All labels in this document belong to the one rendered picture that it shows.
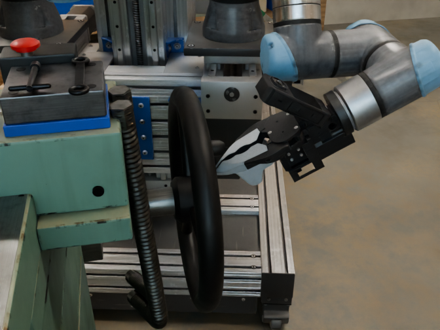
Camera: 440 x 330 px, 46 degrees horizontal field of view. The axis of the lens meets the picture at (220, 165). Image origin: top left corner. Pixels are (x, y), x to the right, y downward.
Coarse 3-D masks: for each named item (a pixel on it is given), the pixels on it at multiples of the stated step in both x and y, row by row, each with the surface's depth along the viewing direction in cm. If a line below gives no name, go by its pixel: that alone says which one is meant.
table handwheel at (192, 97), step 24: (192, 96) 60; (168, 120) 74; (192, 120) 56; (168, 144) 78; (192, 144) 55; (192, 168) 54; (168, 192) 65; (192, 192) 54; (216, 192) 54; (192, 216) 63; (216, 216) 53; (192, 240) 77; (216, 240) 54; (192, 264) 74; (216, 264) 55; (192, 288) 69; (216, 288) 57
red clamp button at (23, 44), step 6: (12, 42) 54; (18, 42) 54; (24, 42) 54; (30, 42) 54; (36, 42) 55; (12, 48) 54; (18, 48) 54; (24, 48) 54; (30, 48) 54; (36, 48) 55
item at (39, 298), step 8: (40, 256) 53; (48, 256) 58; (40, 264) 53; (48, 264) 58; (40, 272) 52; (40, 280) 52; (40, 288) 51; (40, 296) 51; (40, 304) 50; (32, 312) 47; (40, 312) 50; (32, 320) 46; (40, 320) 50; (32, 328) 46; (40, 328) 49
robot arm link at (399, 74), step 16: (384, 48) 77; (400, 48) 76; (416, 48) 73; (432, 48) 72; (368, 64) 79; (384, 64) 74; (400, 64) 73; (416, 64) 72; (432, 64) 72; (368, 80) 74; (384, 80) 73; (400, 80) 73; (416, 80) 73; (432, 80) 73; (384, 96) 73; (400, 96) 73; (416, 96) 74; (384, 112) 75
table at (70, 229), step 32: (0, 224) 48; (32, 224) 51; (64, 224) 53; (96, 224) 53; (128, 224) 54; (0, 256) 44; (32, 256) 49; (0, 288) 41; (32, 288) 48; (0, 320) 38
